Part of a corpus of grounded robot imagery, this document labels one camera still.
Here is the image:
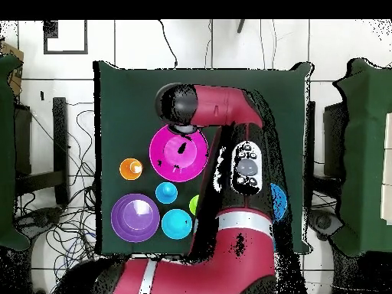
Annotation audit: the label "large pink bowl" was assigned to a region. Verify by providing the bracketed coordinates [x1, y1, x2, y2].
[149, 123, 210, 184]

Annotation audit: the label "orange cup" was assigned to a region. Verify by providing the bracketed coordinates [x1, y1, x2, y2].
[119, 157, 144, 181]

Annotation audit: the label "green cup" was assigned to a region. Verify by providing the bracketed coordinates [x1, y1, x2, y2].
[188, 194, 200, 216]

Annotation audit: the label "blue cup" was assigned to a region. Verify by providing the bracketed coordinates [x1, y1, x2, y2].
[155, 181, 179, 205]

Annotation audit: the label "small cyan bowl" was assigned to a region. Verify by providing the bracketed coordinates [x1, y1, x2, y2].
[161, 208, 193, 240]

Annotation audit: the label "dark green tablecloth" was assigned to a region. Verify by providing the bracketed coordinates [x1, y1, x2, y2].
[93, 60, 313, 256]

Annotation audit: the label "large purple bowl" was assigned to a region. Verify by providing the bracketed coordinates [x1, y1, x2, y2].
[110, 193, 161, 243]

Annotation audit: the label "large blue bowl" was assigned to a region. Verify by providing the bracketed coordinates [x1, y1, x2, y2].
[269, 182, 289, 222]

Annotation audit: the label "dark grey machine base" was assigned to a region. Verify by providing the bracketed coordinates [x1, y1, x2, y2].
[18, 206, 64, 229]
[309, 209, 343, 238]

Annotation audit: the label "green cloth side table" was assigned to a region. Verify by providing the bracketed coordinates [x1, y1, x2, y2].
[332, 57, 392, 257]
[0, 54, 31, 252]

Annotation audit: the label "white stacked boxes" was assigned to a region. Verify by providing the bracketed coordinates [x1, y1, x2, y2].
[380, 112, 392, 226]

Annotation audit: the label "cardboard box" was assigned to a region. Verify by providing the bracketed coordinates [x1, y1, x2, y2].
[0, 42, 25, 96]

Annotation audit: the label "black floor cable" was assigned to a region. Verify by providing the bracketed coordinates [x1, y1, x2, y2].
[158, 19, 179, 69]

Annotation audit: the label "tangle of floor cables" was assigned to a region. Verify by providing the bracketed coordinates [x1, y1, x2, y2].
[13, 108, 99, 294]

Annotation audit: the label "black metal frame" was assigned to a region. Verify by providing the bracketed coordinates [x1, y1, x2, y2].
[14, 96, 70, 207]
[322, 102, 348, 178]

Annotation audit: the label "black floor marker frame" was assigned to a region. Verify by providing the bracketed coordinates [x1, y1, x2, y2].
[43, 20, 89, 55]

